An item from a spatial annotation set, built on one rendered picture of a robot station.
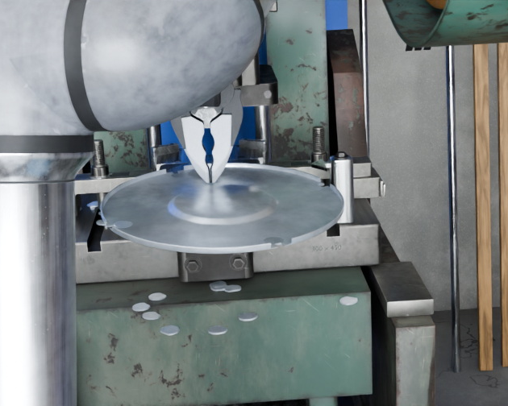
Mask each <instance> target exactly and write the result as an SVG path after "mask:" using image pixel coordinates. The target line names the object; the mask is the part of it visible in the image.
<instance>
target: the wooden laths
mask: <svg viewBox="0 0 508 406"><path fill-rule="evenodd" d="M497 75H498V193H499V253H500V312H501V365H502V366H503V367H508V43H497ZM446 82H447V119H448V190H449V226H450V263H451V299H452V371H453V372H456V373H459V372H461V361H460V285H459V246H458V207H457V168H456V91H455V52H454V46H446ZM473 112H474V157H475V203H476V249H477V339H478V369H479V370H480V371H492V370H493V334H492V280H491V226H490V173H489V66H488V44H487V43H485V44H473Z"/></svg>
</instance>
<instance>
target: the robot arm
mask: <svg viewBox="0 0 508 406"><path fill-rule="evenodd" d="M275 2H276V0H0V406H77V333H76V247H75V177H76V175H77V173H78V172H79V171H80V170H81V169H82V168H83V167H84V165H85V164H86V163H87V162H88V161H89V160H90V159H91V158H92V157H93V156H94V132H98V131H112V132H114V131H136V130H140V129H144V128H149V127H152V126H156V125H159V124H161V123H164V122H168V121H170V122H171V125H172V127H173V130H174V132H175V134H176V136H177V137H178V139H179V141H180V143H181V145H182V147H183V149H184V150H185V153H186V154H187V156H188V158H189V160H190V162H191V164H192V165H193V166H194V169H195V170H196V172H197V173H198V175H199V176H200V177H201V178H202V179H203V180H204V181H205V182H206V183H208V184H209V183H210V176H211V183H215V181H216V180H217V179H218V178H219V177H220V175H221V174H222V172H223V170H224V168H225V167H226V164H227V161H228V159H229V156H230V154H231V150H232V148H233V146H234V144H235V140H236V137H237V135H238V133H239V129H240V127H241V123H242V120H243V106H242V102H241V99H240V94H241V89H240V88H237V89H234V85H233V81H235V80H236V79H237V78H238V77H239V76H240V75H241V74H242V73H243V71H244V70H245V69H246V68H247V67H248V66H249V65H250V63H251V62H252V60H253V58H254V56H255V55H256V54H257V52H258V50H259V48H260V46H261V43H262V41H263V38H264V31H265V17H266V15H267V14H268V12H269V11H270V10H271V8H272V7H273V5H274V3H275ZM221 107H222V108H221ZM211 108H214V110H215V111H216V112H217V113H219V114H218V115H217V116H215V117H214V118H212V119H211V120H210V132H211V135H212V136H213V138H214V145H213V147H212V156H213V161H212V165H211V166H210V169H209V166H208V164H207V162H206V149H205V147H204V145H203V144H202V138H203V136H204V134H205V129H204V122H203V121H202V120H201V119H200V118H198V117H196V116H194V114H196V113H197V111H198V109H211Z"/></svg>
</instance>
